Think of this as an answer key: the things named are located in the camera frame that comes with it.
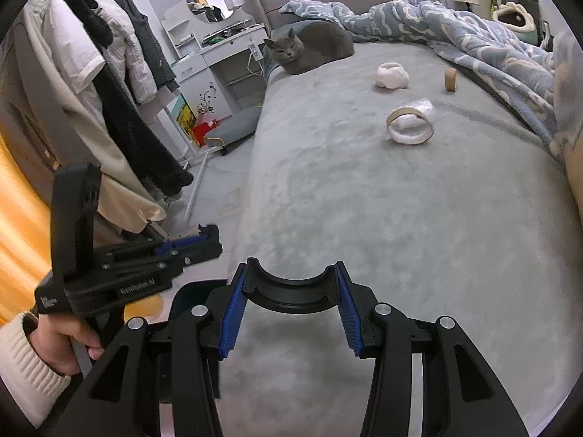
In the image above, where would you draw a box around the person's left hand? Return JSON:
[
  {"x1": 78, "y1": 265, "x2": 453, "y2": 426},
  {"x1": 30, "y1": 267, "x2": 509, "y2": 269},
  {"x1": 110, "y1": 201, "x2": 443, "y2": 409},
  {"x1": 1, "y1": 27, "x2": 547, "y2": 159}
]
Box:
[{"x1": 25, "y1": 312, "x2": 105, "y2": 377}]

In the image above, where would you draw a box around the grey cat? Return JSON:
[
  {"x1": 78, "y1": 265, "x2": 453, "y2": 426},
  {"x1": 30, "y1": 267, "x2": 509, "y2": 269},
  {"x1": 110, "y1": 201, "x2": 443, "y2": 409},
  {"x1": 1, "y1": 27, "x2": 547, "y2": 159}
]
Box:
[{"x1": 263, "y1": 20, "x2": 356, "y2": 76}]

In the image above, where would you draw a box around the grey cushioned stool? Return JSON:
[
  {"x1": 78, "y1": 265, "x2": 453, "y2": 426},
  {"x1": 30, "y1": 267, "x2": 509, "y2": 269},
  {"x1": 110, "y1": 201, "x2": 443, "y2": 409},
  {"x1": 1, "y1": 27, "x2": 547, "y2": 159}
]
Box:
[{"x1": 202, "y1": 108, "x2": 261, "y2": 156}]

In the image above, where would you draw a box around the green cloth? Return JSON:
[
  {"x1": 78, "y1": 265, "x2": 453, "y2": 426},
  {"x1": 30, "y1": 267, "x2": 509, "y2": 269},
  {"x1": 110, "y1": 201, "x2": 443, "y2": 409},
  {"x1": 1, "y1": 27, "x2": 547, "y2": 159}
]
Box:
[{"x1": 203, "y1": 27, "x2": 247, "y2": 47}]

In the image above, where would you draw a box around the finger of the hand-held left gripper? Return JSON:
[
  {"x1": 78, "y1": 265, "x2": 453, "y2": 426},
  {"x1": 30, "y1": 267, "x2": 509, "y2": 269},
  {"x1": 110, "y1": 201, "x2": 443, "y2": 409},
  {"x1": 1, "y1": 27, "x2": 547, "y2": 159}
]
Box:
[
  {"x1": 146, "y1": 223, "x2": 220, "y2": 256},
  {"x1": 102, "y1": 239, "x2": 224, "y2": 281}
]

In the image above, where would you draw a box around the red box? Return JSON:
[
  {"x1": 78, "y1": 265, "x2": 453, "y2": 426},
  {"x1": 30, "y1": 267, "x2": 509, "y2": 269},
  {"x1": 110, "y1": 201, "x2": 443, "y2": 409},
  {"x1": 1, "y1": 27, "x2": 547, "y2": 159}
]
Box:
[{"x1": 191, "y1": 118, "x2": 220, "y2": 147}]

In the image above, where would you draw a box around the grey knit vest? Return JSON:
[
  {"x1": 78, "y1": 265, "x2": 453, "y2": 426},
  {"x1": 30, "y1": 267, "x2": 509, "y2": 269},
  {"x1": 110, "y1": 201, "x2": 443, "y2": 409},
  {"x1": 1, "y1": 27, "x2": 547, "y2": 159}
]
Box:
[{"x1": 107, "y1": 0, "x2": 180, "y2": 94}]

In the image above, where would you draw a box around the white dressing table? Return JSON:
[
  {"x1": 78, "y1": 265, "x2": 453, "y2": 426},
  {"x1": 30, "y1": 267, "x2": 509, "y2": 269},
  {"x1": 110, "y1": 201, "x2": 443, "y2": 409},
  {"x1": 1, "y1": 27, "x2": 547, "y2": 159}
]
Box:
[{"x1": 160, "y1": 2, "x2": 270, "y2": 117}]

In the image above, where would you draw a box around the white padded jacket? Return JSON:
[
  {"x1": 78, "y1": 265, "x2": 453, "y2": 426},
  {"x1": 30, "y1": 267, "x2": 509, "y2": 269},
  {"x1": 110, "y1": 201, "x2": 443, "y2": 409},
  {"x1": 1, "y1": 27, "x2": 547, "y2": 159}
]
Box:
[{"x1": 97, "y1": 2, "x2": 158, "y2": 106}]

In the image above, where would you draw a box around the person's left forearm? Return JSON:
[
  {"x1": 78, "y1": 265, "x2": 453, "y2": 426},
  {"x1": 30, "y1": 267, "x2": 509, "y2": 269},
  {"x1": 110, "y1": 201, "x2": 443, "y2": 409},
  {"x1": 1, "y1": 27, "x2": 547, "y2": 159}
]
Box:
[{"x1": 0, "y1": 312, "x2": 74, "y2": 429}]

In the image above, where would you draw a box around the white sock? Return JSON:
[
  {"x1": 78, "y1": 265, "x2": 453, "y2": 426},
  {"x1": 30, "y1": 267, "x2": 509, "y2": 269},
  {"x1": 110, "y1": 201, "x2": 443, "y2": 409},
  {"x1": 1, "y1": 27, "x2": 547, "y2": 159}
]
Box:
[{"x1": 375, "y1": 61, "x2": 410, "y2": 90}]

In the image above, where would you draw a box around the black fleece garment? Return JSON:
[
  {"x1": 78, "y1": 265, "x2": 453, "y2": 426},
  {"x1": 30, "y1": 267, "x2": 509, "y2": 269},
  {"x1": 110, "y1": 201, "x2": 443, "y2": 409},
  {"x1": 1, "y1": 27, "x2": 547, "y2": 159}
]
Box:
[{"x1": 34, "y1": 0, "x2": 195, "y2": 201}]

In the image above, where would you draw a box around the orange curtain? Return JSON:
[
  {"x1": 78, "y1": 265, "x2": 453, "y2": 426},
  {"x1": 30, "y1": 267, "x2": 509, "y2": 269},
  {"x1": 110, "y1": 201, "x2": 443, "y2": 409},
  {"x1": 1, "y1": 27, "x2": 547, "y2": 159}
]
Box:
[{"x1": 0, "y1": 137, "x2": 165, "y2": 329}]

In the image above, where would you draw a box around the black plastic ring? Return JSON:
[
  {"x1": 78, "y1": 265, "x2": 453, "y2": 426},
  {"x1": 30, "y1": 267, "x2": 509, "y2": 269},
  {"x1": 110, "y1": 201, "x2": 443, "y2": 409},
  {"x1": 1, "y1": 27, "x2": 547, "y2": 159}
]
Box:
[{"x1": 241, "y1": 257, "x2": 344, "y2": 314}]

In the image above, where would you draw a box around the grey bed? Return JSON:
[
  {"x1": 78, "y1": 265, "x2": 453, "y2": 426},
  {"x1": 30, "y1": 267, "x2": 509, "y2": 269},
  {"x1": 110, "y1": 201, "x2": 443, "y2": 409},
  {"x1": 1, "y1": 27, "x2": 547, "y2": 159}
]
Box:
[{"x1": 214, "y1": 0, "x2": 583, "y2": 437}]

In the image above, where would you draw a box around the cream cat bed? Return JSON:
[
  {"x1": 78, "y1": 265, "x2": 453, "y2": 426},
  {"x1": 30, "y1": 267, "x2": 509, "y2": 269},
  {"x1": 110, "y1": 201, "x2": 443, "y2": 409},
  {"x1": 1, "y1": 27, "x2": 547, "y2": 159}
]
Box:
[{"x1": 491, "y1": 2, "x2": 539, "y2": 35}]

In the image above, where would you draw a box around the white shirt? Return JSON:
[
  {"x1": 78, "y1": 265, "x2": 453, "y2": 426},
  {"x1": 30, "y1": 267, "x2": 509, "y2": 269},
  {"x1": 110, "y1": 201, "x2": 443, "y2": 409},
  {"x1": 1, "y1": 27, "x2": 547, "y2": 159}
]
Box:
[{"x1": 47, "y1": 0, "x2": 108, "y2": 101}]

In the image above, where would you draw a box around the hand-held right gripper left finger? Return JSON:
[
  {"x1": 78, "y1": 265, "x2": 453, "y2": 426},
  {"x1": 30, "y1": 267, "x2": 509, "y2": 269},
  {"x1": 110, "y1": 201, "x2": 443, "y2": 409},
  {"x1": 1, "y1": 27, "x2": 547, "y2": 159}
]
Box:
[{"x1": 55, "y1": 257, "x2": 251, "y2": 437}]

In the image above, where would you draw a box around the clear plastic wrap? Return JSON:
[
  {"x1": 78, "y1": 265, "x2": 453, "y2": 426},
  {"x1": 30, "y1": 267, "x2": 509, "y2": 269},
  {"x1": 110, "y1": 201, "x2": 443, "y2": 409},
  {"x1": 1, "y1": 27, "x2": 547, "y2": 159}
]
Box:
[{"x1": 407, "y1": 97, "x2": 437, "y2": 122}]

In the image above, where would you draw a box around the yellow framed painting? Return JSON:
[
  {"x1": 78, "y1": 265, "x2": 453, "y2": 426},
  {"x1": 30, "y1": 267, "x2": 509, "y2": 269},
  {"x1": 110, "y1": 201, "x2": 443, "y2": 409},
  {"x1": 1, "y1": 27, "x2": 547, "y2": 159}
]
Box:
[{"x1": 172, "y1": 95, "x2": 198, "y2": 140}]

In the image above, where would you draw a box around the blue patterned blanket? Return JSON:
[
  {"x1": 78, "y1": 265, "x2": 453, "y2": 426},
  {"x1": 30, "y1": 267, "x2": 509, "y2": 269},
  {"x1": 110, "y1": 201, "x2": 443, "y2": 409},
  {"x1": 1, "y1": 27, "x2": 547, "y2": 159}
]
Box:
[{"x1": 278, "y1": 0, "x2": 583, "y2": 170}]

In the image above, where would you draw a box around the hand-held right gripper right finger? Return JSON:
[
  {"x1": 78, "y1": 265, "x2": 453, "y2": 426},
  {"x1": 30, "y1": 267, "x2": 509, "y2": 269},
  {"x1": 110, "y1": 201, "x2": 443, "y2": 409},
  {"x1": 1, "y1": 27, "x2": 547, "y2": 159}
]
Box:
[{"x1": 334, "y1": 261, "x2": 530, "y2": 437}]

